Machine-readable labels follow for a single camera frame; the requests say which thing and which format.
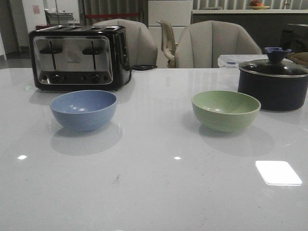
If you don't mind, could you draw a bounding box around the white cabinet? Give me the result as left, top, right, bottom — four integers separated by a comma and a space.
148, 0, 193, 68

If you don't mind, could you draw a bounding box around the grey counter shelf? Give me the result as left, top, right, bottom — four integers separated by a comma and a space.
191, 9, 308, 52

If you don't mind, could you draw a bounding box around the black chrome four-slot toaster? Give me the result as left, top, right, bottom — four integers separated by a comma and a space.
29, 25, 130, 90

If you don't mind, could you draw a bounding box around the cream plastic chair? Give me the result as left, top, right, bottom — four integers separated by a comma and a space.
156, 20, 177, 68

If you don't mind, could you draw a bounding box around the black toaster power cord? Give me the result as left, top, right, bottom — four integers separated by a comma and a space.
123, 64, 158, 86

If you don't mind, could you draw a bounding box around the beige armchair left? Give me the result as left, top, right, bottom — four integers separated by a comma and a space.
93, 19, 158, 66

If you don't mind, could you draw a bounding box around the blue bowl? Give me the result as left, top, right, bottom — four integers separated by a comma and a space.
50, 90, 116, 131

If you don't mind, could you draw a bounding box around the brown woven mat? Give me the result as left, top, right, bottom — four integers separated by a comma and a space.
286, 52, 308, 67

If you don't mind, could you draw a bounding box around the glass pot lid blue knob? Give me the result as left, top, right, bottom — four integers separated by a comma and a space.
238, 47, 308, 78

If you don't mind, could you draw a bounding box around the green bowl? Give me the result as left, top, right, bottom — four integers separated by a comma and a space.
192, 90, 261, 132

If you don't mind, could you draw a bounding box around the fruit bowl on counter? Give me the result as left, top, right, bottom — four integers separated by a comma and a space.
248, 0, 270, 10

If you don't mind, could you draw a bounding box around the beige armchair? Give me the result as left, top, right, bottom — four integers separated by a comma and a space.
175, 20, 262, 68
93, 19, 158, 66

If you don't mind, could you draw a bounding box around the clear plastic container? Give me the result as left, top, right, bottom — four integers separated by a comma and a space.
217, 54, 268, 68

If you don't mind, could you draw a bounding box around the dark blue cooking pot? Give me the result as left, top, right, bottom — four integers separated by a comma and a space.
238, 70, 308, 112

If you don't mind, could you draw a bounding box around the beige armchair right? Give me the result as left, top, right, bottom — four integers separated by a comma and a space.
175, 20, 262, 68

